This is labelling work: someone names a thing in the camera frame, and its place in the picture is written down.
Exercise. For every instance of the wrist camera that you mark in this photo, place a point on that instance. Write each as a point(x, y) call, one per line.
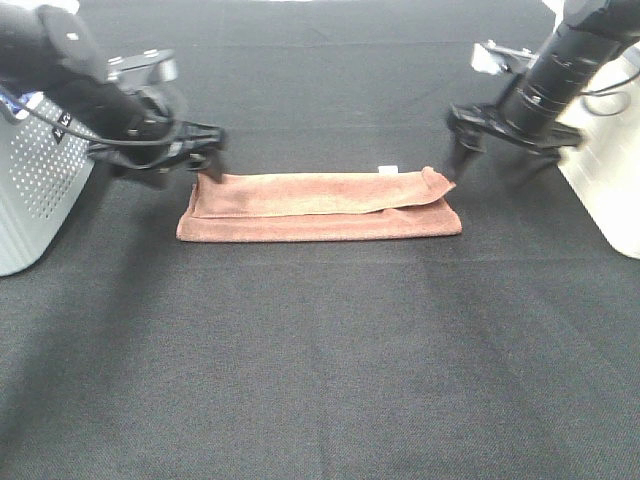
point(148, 68)
point(493, 59)

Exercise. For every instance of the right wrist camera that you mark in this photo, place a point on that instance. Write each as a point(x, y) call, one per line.
point(493, 59)

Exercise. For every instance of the blue cloth in basket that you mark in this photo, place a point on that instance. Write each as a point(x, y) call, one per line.
point(13, 106)

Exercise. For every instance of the white plastic bin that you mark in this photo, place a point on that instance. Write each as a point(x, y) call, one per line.
point(604, 171)

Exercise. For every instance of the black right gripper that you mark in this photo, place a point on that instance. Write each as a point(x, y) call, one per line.
point(469, 123)

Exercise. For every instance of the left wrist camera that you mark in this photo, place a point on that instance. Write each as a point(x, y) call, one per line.
point(148, 68)

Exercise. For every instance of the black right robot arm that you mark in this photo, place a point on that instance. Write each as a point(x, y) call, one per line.
point(590, 34)

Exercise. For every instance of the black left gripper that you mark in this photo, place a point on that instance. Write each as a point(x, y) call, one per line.
point(189, 146)

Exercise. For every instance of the grey perforated laundry basket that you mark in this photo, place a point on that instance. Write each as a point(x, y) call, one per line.
point(43, 171)

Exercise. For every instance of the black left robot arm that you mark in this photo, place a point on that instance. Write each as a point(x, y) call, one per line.
point(135, 123)

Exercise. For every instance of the brown microfiber towel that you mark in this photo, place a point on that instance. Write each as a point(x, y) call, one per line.
point(311, 207)

